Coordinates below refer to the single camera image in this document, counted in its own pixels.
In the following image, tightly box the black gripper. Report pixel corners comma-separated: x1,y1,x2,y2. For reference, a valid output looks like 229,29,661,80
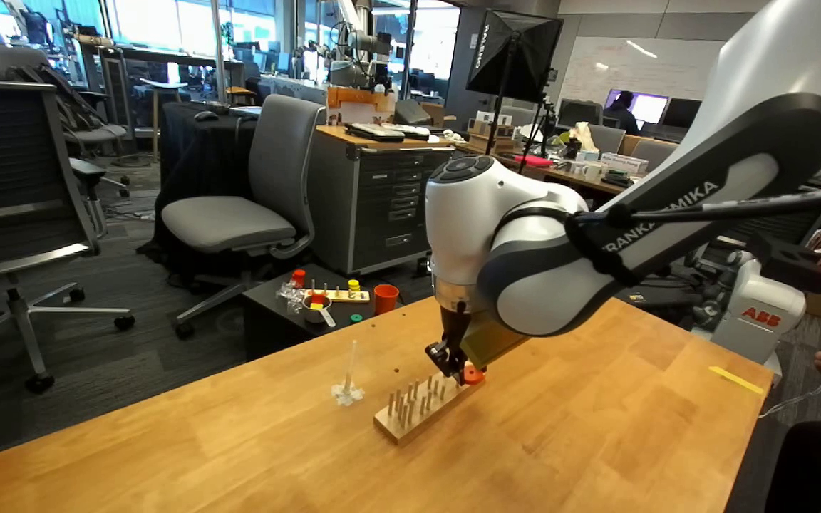
425,303,470,377

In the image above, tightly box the orange ring disc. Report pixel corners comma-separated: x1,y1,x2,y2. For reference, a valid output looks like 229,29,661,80
461,361,484,384

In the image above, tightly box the white ABB robot base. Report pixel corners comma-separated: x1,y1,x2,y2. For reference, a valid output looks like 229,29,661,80
713,251,806,361

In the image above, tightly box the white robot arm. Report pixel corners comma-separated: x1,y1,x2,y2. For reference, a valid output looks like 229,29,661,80
425,0,821,377

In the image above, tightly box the wooden peg board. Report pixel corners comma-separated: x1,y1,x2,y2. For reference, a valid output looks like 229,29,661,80
373,373,464,441

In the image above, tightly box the orange cup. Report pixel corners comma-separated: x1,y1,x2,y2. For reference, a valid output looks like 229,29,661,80
373,281,398,314

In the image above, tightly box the grey drawer cabinet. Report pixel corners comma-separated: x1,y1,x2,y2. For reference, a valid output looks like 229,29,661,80
308,126,452,273

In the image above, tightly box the grey office chair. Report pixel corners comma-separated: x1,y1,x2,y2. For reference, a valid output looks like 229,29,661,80
160,95,326,340

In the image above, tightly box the yellow tape strip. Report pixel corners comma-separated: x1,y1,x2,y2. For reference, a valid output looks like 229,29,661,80
706,365,766,395

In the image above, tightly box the black softbox light stand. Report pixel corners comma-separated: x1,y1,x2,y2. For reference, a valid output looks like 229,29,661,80
464,8,565,159

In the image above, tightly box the black mesh office chair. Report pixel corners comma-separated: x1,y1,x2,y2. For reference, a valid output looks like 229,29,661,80
0,80,133,394

